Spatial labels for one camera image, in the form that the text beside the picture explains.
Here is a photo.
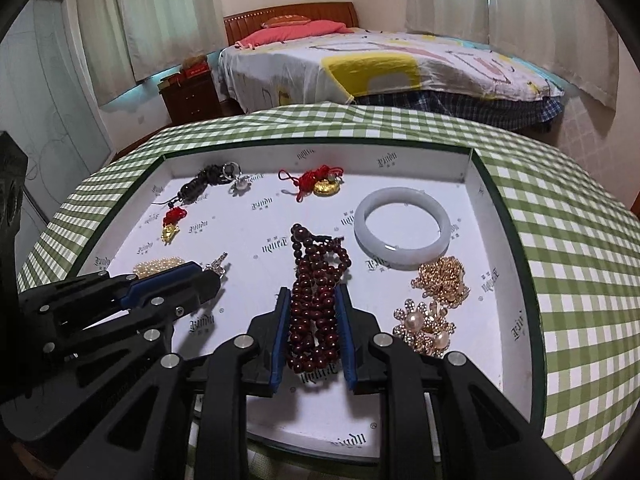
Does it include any rose gold chain necklace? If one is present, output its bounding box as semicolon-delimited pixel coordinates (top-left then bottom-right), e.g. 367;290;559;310
411;256;471;308

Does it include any dark wooden nightstand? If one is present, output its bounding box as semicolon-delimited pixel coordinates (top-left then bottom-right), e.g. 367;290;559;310
157;74;223;123

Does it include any green box with white lining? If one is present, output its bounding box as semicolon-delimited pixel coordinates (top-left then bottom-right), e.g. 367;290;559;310
15;137;548;463

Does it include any bed with patterned bedspread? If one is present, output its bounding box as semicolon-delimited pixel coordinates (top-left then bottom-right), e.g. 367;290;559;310
218;30;568;136

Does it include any pale gold pearl bracelet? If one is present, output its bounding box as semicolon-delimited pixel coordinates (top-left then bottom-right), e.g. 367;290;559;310
132;255;188;278

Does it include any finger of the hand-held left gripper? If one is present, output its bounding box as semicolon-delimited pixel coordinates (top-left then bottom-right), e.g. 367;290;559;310
20;261;203;329
42;274;222;357

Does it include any blue plaid bed skirt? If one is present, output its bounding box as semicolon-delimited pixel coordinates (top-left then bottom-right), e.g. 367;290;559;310
350;91;566;133

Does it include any pearl flower brooch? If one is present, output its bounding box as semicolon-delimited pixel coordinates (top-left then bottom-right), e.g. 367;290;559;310
391;299;457;358

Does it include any white jade bangle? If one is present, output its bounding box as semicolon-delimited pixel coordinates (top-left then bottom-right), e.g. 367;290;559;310
353;186;450;268

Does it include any pink pillow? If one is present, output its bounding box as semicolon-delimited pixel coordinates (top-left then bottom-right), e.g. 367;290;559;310
235;20;349;50

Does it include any pale green sheer curtain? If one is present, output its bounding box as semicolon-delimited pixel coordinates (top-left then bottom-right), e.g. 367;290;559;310
405;0;489;43
486;0;621;111
75;0;136;106
112;0;227;83

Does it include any red knot gold ingot charm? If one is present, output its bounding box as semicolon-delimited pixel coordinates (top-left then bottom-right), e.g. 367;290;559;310
278;164;345;202

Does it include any small red knot gold charm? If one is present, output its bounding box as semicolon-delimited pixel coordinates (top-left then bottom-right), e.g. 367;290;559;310
161;205;188;246

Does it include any dark red bead bracelet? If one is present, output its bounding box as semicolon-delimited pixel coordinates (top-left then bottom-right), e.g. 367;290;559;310
285;223;352;373

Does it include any frosted glass sliding door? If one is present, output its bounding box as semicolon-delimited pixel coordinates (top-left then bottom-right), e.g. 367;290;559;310
0;0;112;261

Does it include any wooden headboard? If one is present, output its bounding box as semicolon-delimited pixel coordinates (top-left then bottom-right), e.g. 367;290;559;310
223;1;361;46

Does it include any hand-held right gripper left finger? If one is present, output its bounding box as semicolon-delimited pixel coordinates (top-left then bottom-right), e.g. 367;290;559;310
55;289;293;480

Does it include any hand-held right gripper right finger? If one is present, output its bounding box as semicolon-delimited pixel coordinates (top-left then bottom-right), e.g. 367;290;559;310
335;285;573;480

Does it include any silver key-shaped brooch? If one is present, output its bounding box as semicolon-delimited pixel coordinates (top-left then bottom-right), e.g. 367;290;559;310
202;251;231;277

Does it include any dark bead tassel pendant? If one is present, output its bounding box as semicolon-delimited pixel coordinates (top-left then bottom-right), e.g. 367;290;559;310
154;165;226;211

